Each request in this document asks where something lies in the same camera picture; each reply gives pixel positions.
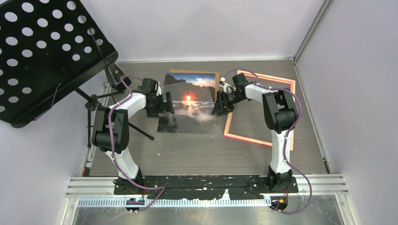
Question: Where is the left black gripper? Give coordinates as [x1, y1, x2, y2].
[147, 92, 175, 119]

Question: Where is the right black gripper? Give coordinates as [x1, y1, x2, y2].
[211, 90, 245, 117]

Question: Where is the sunset landscape photo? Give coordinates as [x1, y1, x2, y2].
[157, 73, 217, 134]

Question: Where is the transparent plastic sheet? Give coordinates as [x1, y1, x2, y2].
[163, 74, 216, 123]

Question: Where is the brown backing board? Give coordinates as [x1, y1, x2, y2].
[168, 69, 220, 92]

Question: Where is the orange wooden picture frame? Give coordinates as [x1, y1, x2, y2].
[223, 69, 296, 147]

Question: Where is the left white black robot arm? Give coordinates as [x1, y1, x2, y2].
[92, 78, 175, 194]

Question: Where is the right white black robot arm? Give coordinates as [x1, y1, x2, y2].
[211, 73, 300, 192]

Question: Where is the black perforated music stand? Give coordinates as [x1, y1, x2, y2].
[0, 0, 155, 149]

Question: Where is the aluminium corner profile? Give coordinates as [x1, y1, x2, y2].
[289, 0, 334, 65]

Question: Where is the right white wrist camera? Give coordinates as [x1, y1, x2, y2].
[219, 77, 233, 93]

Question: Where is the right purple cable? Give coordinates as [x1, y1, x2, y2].
[223, 68, 314, 216]

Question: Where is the purple cable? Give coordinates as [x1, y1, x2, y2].
[223, 68, 314, 216]
[107, 75, 166, 213]

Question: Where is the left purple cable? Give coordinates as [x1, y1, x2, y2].
[107, 75, 166, 213]

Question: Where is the black mounting base plate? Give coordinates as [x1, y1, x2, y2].
[113, 175, 299, 200]

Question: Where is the aluminium rail front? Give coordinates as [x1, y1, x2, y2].
[65, 174, 349, 198]

